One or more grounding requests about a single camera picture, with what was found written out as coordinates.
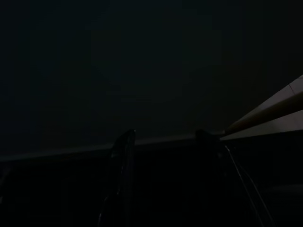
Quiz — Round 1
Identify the wooden table leg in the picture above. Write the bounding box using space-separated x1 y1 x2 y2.
223 91 303 135

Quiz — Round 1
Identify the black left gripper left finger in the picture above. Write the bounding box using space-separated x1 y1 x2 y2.
98 129 137 227

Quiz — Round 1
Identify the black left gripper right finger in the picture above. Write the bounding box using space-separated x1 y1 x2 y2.
195 129 276 227

